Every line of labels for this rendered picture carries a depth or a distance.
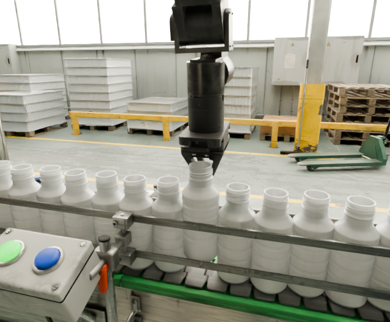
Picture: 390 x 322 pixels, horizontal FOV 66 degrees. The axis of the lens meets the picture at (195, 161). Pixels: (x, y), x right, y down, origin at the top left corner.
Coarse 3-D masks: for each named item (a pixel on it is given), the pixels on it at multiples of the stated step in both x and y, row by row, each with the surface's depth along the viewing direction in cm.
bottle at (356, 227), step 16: (352, 208) 41; (368, 208) 40; (336, 224) 44; (352, 224) 42; (368, 224) 41; (336, 240) 43; (352, 240) 41; (368, 240) 41; (336, 256) 43; (352, 256) 42; (368, 256) 41; (336, 272) 44; (352, 272) 42; (368, 272) 42; (336, 304) 45; (352, 304) 44
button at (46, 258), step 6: (42, 252) 38; (48, 252) 38; (54, 252) 38; (36, 258) 37; (42, 258) 37; (48, 258) 37; (54, 258) 37; (36, 264) 36; (42, 264) 36; (48, 264) 36
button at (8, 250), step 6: (0, 246) 39; (6, 246) 39; (12, 246) 39; (18, 246) 39; (0, 252) 38; (6, 252) 38; (12, 252) 38; (18, 252) 39; (0, 258) 38; (6, 258) 38; (12, 258) 38
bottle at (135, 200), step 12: (132, 180) 52; (144, 180) 50; (132, 192) 49; (144, 192) 51; (120, 204) 51; (132, 204) 49; (144, 204) 50; (132, 228) 50; (144, 228) 51; (132, 240) 51; (144, 240) 51; (132, 264) 52; (144, 264) 53
